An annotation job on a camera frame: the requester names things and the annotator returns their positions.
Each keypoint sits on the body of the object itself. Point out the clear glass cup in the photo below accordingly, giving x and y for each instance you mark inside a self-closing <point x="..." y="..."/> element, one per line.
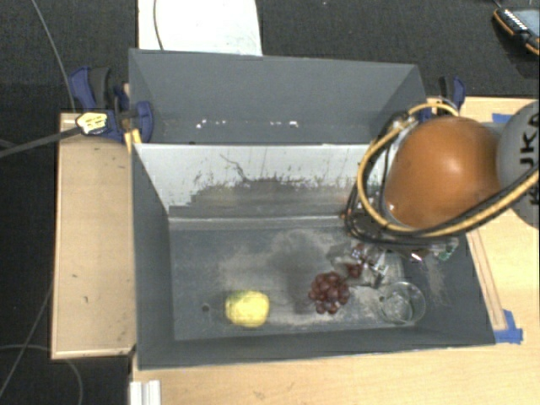
<point x="401" y="303"/>

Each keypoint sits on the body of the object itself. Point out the grey metal bin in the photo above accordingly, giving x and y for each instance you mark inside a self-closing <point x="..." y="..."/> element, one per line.
<point x="261" y="209"/>

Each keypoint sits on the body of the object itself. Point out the red grape bunch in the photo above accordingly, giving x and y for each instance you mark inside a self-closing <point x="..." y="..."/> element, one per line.
<point x="329" y="292"/>

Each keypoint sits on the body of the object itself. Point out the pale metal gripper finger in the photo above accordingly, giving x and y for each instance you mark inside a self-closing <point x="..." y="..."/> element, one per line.
<point x="381" y="268"/>
<point x="357" y="253"/>

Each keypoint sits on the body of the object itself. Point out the yellow lemon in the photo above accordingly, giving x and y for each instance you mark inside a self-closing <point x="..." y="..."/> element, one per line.
<point x="247" y="309"/>

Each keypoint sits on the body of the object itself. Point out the pale wood board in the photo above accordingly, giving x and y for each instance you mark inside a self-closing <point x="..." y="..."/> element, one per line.
<point x="95" y="243"/>

